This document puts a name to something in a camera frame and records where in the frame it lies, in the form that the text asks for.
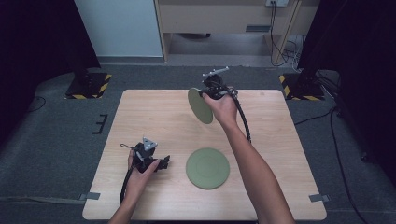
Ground black curtain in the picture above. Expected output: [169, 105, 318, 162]
[297, 0, 396, 178]
[0, 0, 102, 144]

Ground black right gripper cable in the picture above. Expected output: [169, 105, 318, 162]
[226, 87, 252, 145]

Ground person's left hand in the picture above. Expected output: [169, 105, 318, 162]
[125, 148, 162, 203]

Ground grey wall socket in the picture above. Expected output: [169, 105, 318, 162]
[264, 0, 290, 8]

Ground black stand base striped edge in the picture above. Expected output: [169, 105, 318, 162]
[278, 72, 326, 102]
[64, 72, 113, 101]

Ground black floor cable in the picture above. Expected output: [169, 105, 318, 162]
[293, 104, 372, 224]
[27, 95, 47, 114]

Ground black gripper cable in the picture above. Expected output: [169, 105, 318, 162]
[226, 87, 252, 145]
[120, 166, 135, 205]

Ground person's right hand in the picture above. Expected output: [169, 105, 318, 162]
[202, 92, 241, 131]

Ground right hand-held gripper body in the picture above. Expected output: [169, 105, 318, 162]
[201, 65, 239, 101]

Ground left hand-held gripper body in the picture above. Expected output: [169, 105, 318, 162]
[132, 135, 161, 175]

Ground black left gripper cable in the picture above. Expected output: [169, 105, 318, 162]
[120, 166, 135, 205]

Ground green round plate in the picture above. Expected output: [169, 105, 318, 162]
[187, 87, 215, 125]
[185, 147, 231, 190]

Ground grey tape strip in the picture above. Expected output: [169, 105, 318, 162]
[78, 191, 102, 202]
[308, 193, 332, 203]

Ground light wooden desk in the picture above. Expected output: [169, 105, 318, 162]
[153, 0, 321, 64]

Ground black hanging cable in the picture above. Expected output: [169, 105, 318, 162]
[269, 2, 300, 68]

